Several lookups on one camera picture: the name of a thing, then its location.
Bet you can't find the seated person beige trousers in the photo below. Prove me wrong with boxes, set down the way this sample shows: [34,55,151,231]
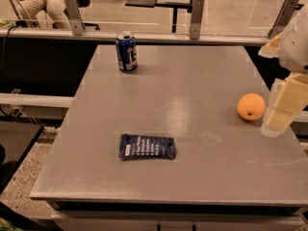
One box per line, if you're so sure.
[18,0,70,29]

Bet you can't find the right metal bracket post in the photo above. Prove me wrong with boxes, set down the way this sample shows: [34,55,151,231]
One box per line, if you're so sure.
[268,0,298,39]

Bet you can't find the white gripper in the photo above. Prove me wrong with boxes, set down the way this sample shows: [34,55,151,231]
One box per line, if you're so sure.
[258,5,308,138]

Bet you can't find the metal bracket post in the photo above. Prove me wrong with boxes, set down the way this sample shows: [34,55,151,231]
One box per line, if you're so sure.
[64,0,85,36]
[190,0,205,39]
[268,0,298,39]

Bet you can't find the grey metal rail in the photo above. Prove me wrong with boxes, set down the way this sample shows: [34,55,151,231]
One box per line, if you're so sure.
[0,27,270,47]

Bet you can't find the orange fruit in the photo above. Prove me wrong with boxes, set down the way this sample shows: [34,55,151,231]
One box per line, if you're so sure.
[237,93,266,121]

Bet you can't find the dark blue rxbar wrapper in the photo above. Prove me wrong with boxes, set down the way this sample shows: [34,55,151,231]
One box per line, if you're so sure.
[119,134,176,161]

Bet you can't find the left metal bracket post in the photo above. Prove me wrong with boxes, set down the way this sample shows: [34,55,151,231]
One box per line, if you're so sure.
[64,0,85,36]

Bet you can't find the middle metal bracket post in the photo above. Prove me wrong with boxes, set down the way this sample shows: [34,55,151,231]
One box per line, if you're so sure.
[190,0,205,39]

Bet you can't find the blue soda can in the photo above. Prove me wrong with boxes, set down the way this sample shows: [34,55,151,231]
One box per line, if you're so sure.
[115,32,138,72]

